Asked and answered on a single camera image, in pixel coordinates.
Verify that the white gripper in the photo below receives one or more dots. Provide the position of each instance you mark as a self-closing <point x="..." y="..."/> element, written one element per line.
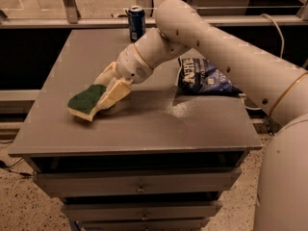
<point x="131" y="64"/>

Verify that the green and yellow sponge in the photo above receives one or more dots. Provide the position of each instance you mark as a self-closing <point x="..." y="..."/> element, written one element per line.
<point x="84" y="104"/>

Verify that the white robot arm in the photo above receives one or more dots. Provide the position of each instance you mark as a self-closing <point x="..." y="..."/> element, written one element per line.
<point x="278" y="87"/>

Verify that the blue chip bag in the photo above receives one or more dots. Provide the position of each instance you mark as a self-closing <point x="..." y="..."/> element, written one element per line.
<point x="199" y="76"/>

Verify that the blue soda can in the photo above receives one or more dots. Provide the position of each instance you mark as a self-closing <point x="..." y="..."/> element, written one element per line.
<point x="136" y="20"/>

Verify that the grey drawer cabinet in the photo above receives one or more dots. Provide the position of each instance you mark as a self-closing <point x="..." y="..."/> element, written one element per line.
<point x="154" y="128"/>

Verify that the top grey drawer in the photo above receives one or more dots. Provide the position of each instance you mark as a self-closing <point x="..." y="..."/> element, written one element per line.
<point x="137" y="182"/>

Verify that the grey drawer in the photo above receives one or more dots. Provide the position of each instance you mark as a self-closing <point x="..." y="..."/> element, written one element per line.
<point x="184" y="224"/>
<point x="137" y="182"/>
<point x="142" y="210"/>

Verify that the bottom grey drawer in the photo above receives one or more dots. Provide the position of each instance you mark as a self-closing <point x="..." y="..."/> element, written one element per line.
<point x="184" y="224"/>

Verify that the middle grey drawer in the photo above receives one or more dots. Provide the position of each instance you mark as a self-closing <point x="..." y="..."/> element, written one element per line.
<point x="142" y="210"/>

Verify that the metal railing frame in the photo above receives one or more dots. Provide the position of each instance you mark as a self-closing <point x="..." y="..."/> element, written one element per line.
<point x="111" y="13"/>

